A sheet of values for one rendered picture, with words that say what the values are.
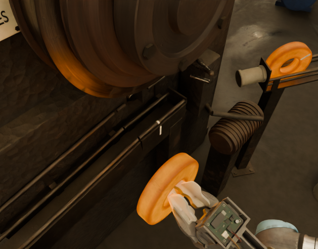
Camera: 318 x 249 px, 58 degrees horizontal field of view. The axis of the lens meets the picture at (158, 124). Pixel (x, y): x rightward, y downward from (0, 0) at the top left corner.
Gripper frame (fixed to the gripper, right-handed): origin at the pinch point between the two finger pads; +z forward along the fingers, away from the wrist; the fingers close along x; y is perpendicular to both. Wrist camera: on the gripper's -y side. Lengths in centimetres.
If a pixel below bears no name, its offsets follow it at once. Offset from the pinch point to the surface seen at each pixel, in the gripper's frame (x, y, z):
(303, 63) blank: -70, -14, -3
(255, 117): -51, -29, -5
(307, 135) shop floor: -109, -79, -35
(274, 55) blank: -62, -12, 5
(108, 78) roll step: -2.0, 10.5, 20.9
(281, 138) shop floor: -97, -82, -25
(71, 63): 3.0, 15.5, 24.1
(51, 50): 5.3, 19.2, 25.2
